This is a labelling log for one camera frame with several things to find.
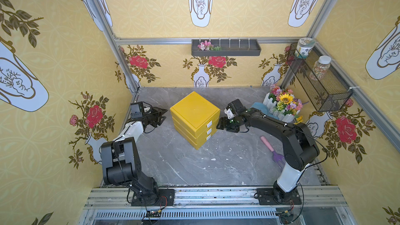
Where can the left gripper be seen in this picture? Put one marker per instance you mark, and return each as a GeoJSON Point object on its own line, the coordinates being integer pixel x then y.
{"type": "Point", "coordinates": [150, 116]}

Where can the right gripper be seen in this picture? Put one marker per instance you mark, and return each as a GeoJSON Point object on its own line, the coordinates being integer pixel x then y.
{"type": "Point", "coordinates": [229, 123]}

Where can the yellow plastic drawer cabinet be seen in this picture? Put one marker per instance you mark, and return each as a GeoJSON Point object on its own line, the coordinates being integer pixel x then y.
{"type": "Point", "coordinates": [195, 118]}

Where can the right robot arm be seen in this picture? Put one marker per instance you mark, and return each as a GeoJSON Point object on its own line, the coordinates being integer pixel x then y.
{"type": "Point", "coordinates": [300, 149]}

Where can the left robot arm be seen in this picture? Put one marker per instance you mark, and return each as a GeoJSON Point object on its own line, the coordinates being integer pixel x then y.
{"type": "Point", "coordinates": [121, 162]}

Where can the light blue plastic dustpan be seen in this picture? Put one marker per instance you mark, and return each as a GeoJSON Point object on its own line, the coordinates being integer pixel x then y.
{"type": "Point", "coordinates": [263, 108]}

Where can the artificial flower bouquet white fence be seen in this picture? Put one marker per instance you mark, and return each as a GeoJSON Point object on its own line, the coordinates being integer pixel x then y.
{"type": "Point", "coordinates": [282, 104]}

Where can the small pink flowers on shelf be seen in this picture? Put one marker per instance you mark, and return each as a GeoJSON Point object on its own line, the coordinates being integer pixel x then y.
{"type": "Point", "coordinates": [208, 46]}

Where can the clear jar white lid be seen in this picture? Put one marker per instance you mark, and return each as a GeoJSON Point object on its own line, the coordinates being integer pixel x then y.
{"type": "Point", "coordinates": [320, 67]}

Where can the jar with patterned label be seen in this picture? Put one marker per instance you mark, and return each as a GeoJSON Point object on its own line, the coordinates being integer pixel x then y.
{"type": "Point", "coordinates": [304, 47]}

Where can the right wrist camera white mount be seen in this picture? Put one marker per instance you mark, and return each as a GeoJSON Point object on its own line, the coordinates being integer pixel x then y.
{"type": "Point", "coordinates": [234, 109]}

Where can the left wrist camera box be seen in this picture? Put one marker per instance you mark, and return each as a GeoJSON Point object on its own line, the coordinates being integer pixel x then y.
{"type": "Point", "coordinates": [136, 110]}

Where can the grey wall shelf tray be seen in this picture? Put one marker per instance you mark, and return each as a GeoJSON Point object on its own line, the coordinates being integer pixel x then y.
{"type": "Point", "coordinates": [229, 47]}

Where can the black wire mesh basket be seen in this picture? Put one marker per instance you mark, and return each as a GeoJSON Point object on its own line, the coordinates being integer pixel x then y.
{"type": "Point", "coordinates": [328, 92]}

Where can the aluminium corner frame post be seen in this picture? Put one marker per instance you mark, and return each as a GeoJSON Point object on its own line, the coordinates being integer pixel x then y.
{"type": "Point", "coordinates": [99, 12]}

